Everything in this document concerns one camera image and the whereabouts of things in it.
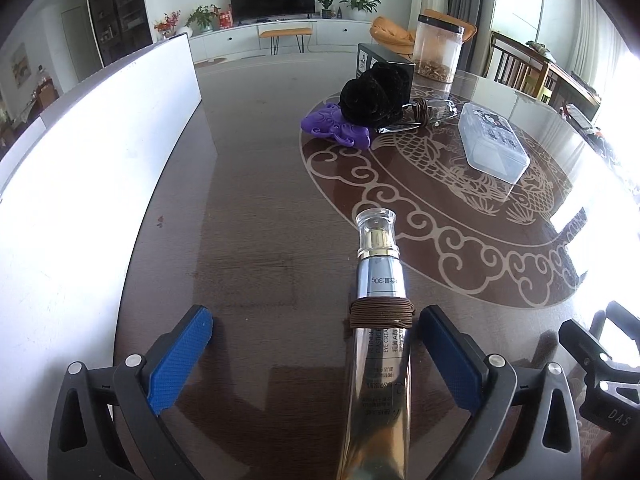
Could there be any dark wooden slatted chair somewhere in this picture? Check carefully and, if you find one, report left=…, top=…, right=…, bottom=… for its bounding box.
left=487, top=30, right=561, bottom=101

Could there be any purple toy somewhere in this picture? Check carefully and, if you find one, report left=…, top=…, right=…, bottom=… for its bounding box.
left=300, top=101, right=372, bottom=148

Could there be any orange lounge chair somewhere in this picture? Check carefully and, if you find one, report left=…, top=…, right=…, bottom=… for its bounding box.
left=370, top=8, right=478, bottom=51

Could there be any silver cream tube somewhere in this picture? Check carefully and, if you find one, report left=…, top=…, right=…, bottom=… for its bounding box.
left=335, top=207, right=413, bottom=480

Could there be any black carton box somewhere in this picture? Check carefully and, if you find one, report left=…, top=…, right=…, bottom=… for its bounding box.
left=356, top=42, right=416, bottom=92

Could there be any large green potted plant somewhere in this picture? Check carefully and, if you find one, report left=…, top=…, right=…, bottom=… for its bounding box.
left=339, top=0, right=381, bottom=21

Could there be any white window curtain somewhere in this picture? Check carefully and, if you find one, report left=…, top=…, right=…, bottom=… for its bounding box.
left=570, top=0, right=621, bottom=91

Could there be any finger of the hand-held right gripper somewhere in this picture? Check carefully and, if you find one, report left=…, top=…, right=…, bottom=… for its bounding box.
left=591, top=300, right=640, bottom=356
left=559, top=319, right=640, bottom=396

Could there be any white tv cabinet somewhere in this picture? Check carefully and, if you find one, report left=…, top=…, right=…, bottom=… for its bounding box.
left=187, top=17, right=381, bottom=63

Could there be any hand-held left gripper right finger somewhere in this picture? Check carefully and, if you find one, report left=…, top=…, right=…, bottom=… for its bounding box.
left=419, top=304, right=583, bottom=480

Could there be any red flower bouquet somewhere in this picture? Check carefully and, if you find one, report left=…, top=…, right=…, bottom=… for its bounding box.
left=152, top=10, right=182, bottom=41

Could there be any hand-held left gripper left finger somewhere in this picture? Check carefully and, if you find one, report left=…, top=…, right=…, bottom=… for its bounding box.
left=47, top=304, right=214, bottom=480

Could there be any black fuzzy cloth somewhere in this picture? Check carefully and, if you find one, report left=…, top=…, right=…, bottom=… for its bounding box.
left=338, top=62, right=417, bottom=128

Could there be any white cardboard box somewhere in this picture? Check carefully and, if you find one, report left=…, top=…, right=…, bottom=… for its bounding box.
left=0, top=32, right=217, bottom=461

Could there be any bushy green potted plant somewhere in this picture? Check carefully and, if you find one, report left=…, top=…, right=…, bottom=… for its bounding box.
left=186, top=4, right=221, bottom=33

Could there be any dark display cabinet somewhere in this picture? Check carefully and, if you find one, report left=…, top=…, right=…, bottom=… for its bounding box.
left=84, top=0, right=153, bottom=68

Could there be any clear jar with black lid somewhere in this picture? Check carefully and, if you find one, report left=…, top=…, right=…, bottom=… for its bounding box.
left=412, top=12, right=466, bottom=83

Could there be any brown hair tie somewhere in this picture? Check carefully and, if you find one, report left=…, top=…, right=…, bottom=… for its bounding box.
left=347, top=297, right=418, bottom=331

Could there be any wooden stool with black legs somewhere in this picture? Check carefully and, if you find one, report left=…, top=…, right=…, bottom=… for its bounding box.
left=259, top=27, right=313, bottom=55

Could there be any framed wall painting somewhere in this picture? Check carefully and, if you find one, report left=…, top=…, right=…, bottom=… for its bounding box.
left=11, top=42, right=30, bottom=86

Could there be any wooden side desk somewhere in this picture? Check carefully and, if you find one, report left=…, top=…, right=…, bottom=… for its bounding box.
left=542, top=57, right=603, bottom=121

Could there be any clear plastic lidded box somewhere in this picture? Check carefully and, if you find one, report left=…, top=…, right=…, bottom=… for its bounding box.
left=457, top=101, right=531, bottom=186

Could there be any white door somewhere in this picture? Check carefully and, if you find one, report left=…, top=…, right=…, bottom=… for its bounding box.
left=61, top=6, right=98, bottom=86

